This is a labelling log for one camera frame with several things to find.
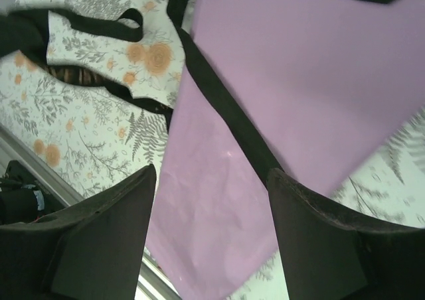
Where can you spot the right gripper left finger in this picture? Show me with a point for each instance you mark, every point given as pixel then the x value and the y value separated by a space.
pixel 66 257

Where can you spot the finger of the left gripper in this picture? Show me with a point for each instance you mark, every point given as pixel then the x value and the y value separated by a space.
pixel 23 44
pixel 23 24

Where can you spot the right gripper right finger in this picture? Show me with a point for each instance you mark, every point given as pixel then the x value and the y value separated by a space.
pixel 348 263

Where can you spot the black ribbon with gold lettering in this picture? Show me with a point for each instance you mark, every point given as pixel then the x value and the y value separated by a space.
pixel 216 91

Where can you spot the pink and purple wrapping paper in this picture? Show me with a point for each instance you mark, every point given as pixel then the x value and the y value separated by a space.
pixel 299 64

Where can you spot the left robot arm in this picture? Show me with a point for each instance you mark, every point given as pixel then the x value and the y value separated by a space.
pixel 16 200

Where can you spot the floral patterned tablecloth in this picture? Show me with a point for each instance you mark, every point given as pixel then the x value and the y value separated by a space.
pixel 66 130

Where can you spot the aluminium extrusion frame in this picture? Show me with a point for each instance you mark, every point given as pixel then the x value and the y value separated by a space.
pixel 50 177

